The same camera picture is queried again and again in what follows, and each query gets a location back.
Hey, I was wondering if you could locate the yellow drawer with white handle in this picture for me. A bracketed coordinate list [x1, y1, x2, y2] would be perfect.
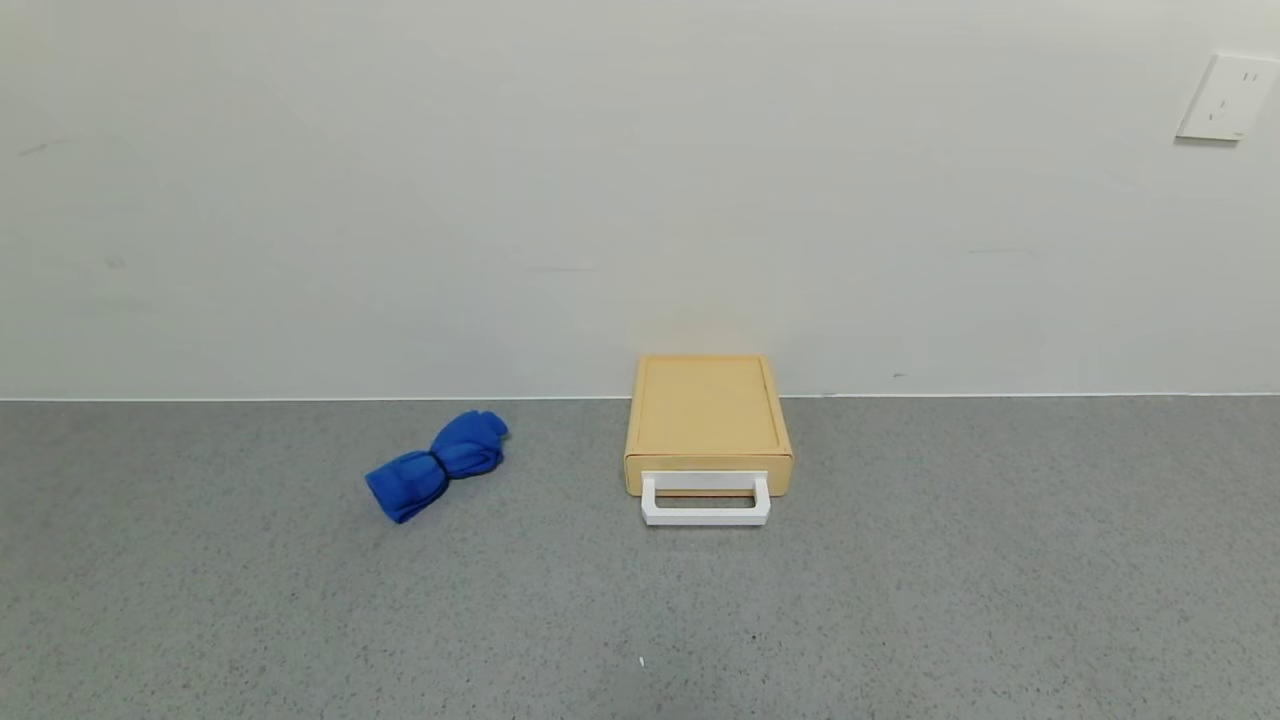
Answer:
[625, 455, 795, 527]

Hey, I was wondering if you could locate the yellow drawer cabinet case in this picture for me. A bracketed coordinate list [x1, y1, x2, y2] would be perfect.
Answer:
[625, 355, 795, 471]

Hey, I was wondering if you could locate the blue rolled cloth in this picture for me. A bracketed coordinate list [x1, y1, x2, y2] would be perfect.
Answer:
[365, 409, 510, 524]

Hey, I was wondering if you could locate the white wall socket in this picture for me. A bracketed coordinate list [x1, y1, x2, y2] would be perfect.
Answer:
[1175, 53, 1280, 142]

